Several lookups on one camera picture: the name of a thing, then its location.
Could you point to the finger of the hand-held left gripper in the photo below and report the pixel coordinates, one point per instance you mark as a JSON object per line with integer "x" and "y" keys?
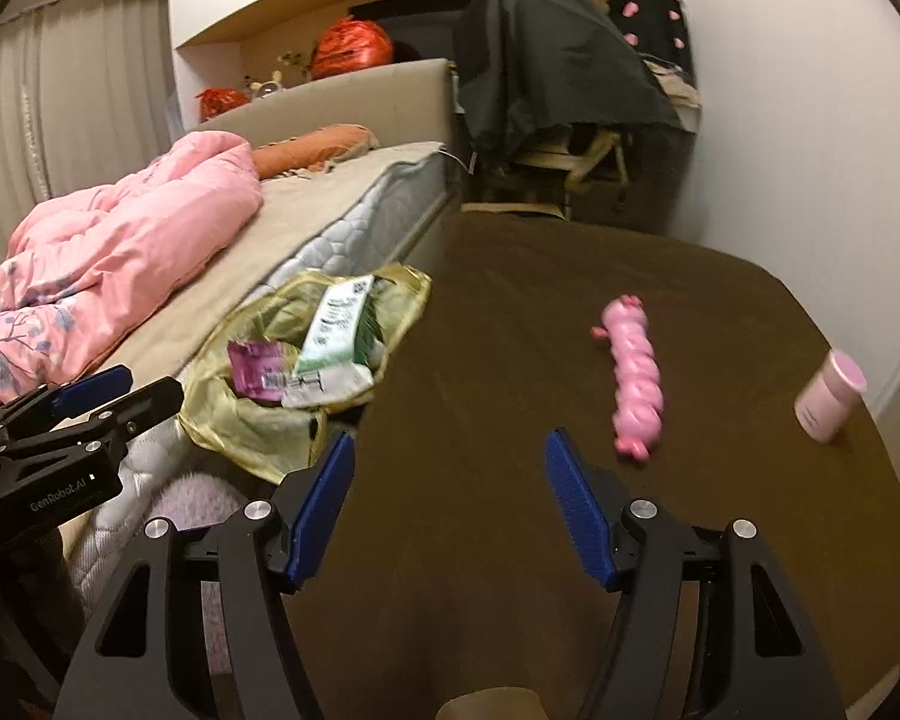
{"x": 146, "y": 401}
{"x": 94, "y": 388}

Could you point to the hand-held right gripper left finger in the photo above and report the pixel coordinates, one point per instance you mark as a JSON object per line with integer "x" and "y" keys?
{"x": 319, "y": 510}

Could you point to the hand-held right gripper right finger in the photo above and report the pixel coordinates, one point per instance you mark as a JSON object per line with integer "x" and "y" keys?
{"x": 577, "y": 510}

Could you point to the yellow plastic bag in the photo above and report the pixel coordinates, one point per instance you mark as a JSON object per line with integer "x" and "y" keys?
{"x": 225, "y": 435}

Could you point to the purple pink wrapper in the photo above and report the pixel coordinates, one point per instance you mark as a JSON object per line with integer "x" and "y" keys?
{"x": 251, "y": 367}

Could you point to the green white snack packet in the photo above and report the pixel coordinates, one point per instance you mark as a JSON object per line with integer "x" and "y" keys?
{"x": 330, "y": 330}

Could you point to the fluffy pink rug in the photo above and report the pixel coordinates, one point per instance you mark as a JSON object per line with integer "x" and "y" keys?
{"x": 195, "y": 502}

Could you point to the pink blanket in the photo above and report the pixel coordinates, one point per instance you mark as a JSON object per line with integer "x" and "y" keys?
{"x": 120, "y": 240}

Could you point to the pink segmented toy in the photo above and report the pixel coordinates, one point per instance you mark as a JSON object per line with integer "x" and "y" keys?
{"x": 637, "y": 367}

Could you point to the brown tablecloth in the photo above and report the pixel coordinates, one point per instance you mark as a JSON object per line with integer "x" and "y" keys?
{"x": 495, "y": 360}

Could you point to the beige bed blanket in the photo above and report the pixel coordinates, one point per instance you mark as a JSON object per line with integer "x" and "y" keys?
{"x": 307, "y": 217}

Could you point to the pink bottle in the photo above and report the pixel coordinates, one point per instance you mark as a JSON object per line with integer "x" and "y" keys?
{"x": 825, "y": 397}

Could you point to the beige curtain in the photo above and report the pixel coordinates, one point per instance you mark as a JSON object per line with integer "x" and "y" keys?
{"x": 82, "y": 112}

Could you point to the white quilted mattress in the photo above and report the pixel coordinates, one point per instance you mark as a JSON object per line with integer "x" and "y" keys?
{"x": 375, "y": 217}

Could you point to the orange pillow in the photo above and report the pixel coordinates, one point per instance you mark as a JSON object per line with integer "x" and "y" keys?
{"x": 307, "y": 150}

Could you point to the small red plastic bag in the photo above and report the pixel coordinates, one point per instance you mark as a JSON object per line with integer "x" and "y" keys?
{"x": 223, "y": 105}

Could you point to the white bunny toy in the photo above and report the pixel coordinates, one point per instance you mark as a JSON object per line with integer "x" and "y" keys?
{"x": 264, "y": 88}

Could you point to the office chair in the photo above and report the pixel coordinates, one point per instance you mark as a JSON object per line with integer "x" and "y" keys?
{"x": 585, "y": 157}

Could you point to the beige headboard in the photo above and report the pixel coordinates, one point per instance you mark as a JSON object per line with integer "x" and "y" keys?
{"x": 360, "y": 101}

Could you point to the large red plastic bag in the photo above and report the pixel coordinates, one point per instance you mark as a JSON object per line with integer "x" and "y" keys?
{"x": 352, "y": 49}

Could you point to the beige clothes pile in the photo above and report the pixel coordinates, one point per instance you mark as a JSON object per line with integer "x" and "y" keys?
{"x": 675, "y": 86}

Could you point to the black coat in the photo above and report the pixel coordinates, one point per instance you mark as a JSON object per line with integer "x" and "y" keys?
{"x": 555, "y": 52}

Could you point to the black garment with pink dots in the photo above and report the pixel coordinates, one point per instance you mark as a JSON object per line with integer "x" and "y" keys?
{"x": 649, "y": 22}

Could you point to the wooden wall ledge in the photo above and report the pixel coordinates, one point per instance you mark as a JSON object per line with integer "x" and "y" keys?
{"x": 307, "y": 7}

